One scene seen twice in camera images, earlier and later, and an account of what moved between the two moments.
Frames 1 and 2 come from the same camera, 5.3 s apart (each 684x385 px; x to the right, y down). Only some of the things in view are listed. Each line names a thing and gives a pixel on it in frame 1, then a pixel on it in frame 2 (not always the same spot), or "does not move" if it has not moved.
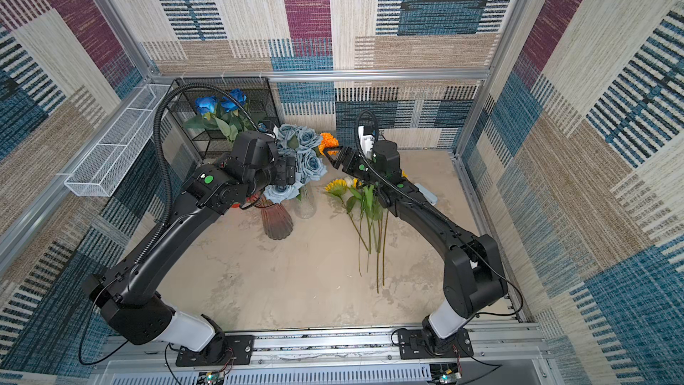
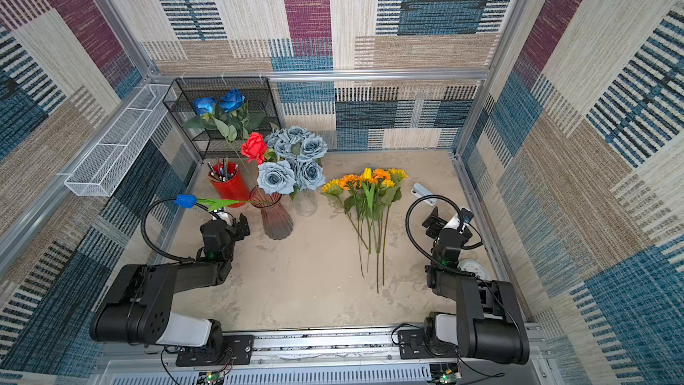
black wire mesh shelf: (211, 111) does not move
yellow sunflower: (378, 219) does not move
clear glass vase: (305, 205) does not move
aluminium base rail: (504, 353) does not move
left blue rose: (206, 104) does not move
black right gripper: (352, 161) -> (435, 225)
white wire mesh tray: (101, 167) does not move
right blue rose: (230, 105) does not move
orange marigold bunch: (328, 141) -> (365, 197)
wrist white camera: (367, 135) -> (459, 221)
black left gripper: (287, 171) -> (240, 230)
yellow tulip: (368, 193) does not move
